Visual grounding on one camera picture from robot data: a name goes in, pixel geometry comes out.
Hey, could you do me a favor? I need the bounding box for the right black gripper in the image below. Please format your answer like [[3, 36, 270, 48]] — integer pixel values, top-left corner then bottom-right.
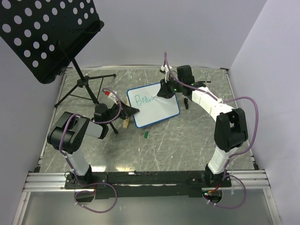
[[157, 76, 184, 99]]

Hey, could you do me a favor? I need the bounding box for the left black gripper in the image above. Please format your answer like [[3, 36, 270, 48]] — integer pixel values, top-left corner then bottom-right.
[[104, 100, 140, 125]]

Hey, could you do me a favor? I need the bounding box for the blue framed whiteboard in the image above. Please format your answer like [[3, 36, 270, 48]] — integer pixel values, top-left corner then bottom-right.
[[127, 83, 180, 128]]

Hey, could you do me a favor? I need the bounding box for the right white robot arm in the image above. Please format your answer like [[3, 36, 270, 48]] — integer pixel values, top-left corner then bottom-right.
[[157, 65, 248, 187]]

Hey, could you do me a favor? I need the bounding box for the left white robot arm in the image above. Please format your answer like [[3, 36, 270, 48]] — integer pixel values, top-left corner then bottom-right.
[[47, 101, 140, 188]]

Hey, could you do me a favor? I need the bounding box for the wooden rolling pin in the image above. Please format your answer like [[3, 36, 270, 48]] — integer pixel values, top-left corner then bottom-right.
[[122, 98, 130, 129]]

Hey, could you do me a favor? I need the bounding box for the black perforated music stand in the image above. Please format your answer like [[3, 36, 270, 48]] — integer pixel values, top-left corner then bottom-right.
[[0, 0, 119, 135]]

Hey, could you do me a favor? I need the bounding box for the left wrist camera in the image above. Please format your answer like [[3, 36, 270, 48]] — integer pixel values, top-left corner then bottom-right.
[[102, 88, 118, 104]]

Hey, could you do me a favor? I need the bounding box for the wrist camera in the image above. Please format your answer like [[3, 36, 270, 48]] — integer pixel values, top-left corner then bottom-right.
[[102, 88, 118, 104], [159, 65, 170, 82]]

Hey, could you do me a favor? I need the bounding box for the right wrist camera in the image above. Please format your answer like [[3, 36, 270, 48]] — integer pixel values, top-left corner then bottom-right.
[[159, 65, 170, 82]]

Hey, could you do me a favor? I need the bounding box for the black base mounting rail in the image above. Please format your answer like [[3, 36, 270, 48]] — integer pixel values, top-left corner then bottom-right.
[[65, 171, 232, 199]]

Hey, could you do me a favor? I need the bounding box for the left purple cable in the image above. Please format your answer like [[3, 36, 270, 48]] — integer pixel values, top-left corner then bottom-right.
[[58, 87, 122, 214]]

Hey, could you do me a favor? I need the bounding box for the purple cable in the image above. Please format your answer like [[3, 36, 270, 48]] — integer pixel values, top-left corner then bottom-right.
[[163, 52, 259, 209], [58, 87, 122, 214]]

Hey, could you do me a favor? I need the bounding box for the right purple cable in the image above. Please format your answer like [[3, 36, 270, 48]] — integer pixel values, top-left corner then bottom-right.
[[163, 52, 259, 209]]

